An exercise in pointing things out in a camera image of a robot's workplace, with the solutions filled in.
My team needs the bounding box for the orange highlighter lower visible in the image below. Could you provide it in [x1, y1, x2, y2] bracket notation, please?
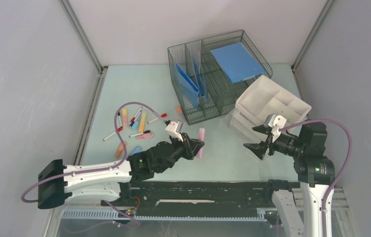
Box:
[115, 141, 126, 159]

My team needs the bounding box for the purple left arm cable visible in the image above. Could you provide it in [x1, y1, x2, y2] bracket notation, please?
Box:
[21, 102, 173, 235]

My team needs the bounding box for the orange highlighter with yellow cap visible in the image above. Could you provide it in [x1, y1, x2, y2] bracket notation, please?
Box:
[121, 108, 129, 127]

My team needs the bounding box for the red cap marker right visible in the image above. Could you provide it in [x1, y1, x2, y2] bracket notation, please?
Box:
[147, 113, 167, 124]

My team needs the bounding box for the red cap marker lower left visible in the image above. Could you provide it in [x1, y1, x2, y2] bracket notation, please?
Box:
[103, 127, 123, 141]

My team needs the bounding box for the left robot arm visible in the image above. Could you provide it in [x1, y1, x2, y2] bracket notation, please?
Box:
[38, 133, 204, 209]

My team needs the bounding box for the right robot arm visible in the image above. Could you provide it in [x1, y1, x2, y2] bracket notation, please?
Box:
[244, 120, 335, 237]

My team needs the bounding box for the light blue highlighter lower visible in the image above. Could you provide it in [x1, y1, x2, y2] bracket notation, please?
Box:
[128, 146, 142, 156]

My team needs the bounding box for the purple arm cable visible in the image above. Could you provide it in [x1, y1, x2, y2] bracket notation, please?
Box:
[276, 118, 353, 237]
[21, 102, 173, 235]

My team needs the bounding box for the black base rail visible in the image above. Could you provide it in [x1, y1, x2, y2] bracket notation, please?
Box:
[100, 178, 304, 218]

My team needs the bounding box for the pink highlighter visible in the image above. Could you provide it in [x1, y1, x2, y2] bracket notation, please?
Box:
[197, 127, 206, 158]
[136, 132, 154, 140]

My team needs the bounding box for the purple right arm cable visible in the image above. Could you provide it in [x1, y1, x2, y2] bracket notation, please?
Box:
[276, 118, 353, 237]

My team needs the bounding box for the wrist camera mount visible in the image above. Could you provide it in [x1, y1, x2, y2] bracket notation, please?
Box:
[165, 120, 183, 142]
[263, 114, 287, 143]

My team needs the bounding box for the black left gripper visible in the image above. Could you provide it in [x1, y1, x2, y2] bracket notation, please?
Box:
[157, 132, 204, 173]

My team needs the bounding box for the black cap whiteboard marker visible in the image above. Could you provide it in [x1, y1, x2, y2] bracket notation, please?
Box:
[117, 112, 123, 127]

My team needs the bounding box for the black marker near pink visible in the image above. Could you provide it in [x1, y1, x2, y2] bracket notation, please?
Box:
[129, 130, 151, 137]

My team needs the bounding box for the red cap marker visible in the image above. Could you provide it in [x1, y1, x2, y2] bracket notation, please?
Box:
[147, 113, 167, 124]
[103, 127, 123, 141]

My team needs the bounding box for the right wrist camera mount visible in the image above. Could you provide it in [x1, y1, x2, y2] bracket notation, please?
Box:
[263, 114, 287, 143]

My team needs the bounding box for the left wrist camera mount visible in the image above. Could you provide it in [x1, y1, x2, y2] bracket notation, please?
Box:
[165, 120, 183, 142]

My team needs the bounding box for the blue folder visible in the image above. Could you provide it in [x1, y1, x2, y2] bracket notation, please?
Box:
[192, 58, 207, 100]
[210, 42, 266, 84]
[174, 62, 200, 109]

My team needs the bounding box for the white plastic drawer organizer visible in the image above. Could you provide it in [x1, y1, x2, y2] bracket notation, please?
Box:
[222, 76, 312, 143]

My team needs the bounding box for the green wire mesh organizer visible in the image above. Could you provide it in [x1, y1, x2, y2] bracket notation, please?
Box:
[167, 30, 273, 125]

